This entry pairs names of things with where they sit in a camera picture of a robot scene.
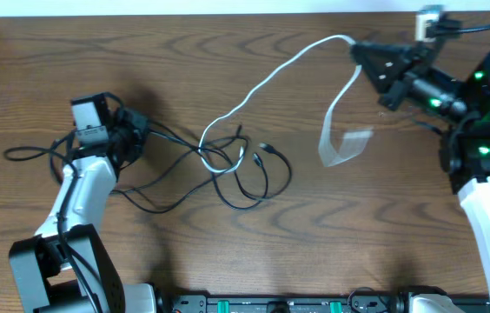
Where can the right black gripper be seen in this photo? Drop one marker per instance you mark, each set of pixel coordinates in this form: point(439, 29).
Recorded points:
point(400, 56)

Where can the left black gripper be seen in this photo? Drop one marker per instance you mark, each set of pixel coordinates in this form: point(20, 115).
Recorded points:
point(136, 129)

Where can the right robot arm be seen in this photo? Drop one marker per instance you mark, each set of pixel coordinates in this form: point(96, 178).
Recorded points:
point(465, 145)

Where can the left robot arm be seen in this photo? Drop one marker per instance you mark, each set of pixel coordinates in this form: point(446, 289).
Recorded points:
point(65, 267)

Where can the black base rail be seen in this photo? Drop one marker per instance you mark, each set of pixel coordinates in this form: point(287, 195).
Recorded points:
point(363, 299)

